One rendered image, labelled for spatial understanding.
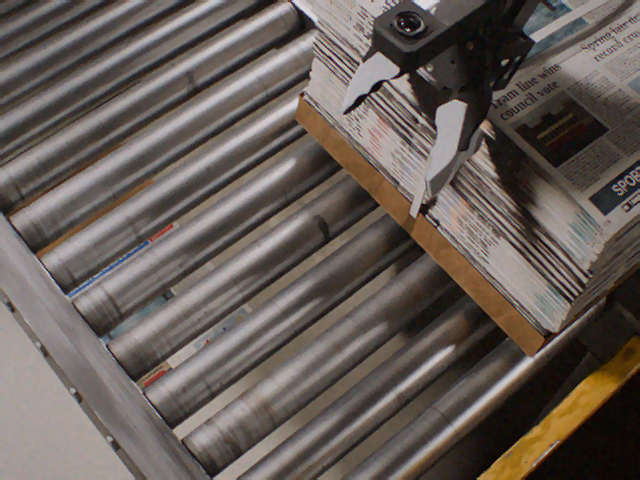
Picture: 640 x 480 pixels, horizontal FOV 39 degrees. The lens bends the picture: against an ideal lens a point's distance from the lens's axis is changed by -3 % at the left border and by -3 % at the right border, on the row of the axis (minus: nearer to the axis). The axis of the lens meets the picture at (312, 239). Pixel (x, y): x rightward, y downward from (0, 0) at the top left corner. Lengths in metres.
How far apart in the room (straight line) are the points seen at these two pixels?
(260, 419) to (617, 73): 0.47
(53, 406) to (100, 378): 0.87
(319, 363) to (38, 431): 0.95
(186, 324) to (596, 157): 0.44
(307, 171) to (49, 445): 0.92
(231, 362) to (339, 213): 0.21
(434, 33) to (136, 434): 0.48
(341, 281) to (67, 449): 0.91
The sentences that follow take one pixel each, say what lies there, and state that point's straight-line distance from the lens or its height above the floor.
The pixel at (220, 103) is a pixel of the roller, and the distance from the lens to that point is 1.11.
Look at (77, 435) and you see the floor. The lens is 1.79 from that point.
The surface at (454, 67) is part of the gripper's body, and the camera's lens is 0.76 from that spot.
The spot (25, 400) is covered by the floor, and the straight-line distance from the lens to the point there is 1.83.
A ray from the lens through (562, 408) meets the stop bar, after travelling 0.95.
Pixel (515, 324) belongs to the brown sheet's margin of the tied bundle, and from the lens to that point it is 0.94.
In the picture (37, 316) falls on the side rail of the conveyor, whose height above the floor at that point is 0.80.
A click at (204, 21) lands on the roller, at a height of 0.79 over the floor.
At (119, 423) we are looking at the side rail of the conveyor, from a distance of 0.93.
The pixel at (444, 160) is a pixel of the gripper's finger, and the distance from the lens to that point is 0.78.
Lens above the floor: 1.67
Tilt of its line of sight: 60 degrees down
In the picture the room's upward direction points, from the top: 5 degrees clockwise
